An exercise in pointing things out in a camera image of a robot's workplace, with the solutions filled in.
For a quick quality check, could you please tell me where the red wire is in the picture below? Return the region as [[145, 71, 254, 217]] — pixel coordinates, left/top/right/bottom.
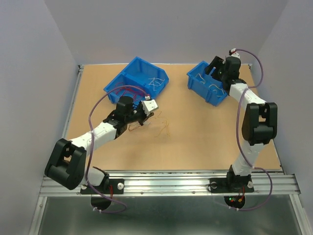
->
[[110, 83, 146, 101]]

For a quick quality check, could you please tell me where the white wire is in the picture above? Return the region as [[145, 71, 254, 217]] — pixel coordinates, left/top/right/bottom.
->
[[148, 77, 166, 92]]

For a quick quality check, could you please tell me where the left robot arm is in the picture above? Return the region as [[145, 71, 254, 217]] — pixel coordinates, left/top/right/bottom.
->
[[45, 96, 158, 193]]

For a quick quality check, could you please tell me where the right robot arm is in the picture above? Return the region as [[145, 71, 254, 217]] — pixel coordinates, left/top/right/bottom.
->
[[204, 54, 278, 191]]

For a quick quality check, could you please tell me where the small blue bin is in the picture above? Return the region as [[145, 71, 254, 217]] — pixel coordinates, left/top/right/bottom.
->
[[187, 61, 227, 106]]

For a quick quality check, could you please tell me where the large divided blue bin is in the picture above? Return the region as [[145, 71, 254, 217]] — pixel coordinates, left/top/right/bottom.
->
[[104, 57, 169, 104]]

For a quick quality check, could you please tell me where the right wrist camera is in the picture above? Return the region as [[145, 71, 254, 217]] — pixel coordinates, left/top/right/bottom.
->
[[228, 48, 240, 59]]

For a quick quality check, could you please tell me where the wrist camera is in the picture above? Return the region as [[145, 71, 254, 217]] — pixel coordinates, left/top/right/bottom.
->
[[141, 95, 159, 116], [228, 48, 240, 59]]

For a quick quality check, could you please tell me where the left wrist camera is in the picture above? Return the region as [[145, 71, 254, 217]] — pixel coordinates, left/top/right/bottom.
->
[[141, 95, 159, 116]]

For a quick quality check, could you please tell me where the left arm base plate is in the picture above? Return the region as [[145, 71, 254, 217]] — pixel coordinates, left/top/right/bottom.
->
[[80, 178, 125, 195]]

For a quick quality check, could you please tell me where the aluminium frame rail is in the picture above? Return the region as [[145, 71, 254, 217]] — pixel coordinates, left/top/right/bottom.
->
[[39, 64, 301, 197]]

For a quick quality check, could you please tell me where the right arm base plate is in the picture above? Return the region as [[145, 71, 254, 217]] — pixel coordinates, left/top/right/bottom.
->
[[209, 178, 254, 193]]

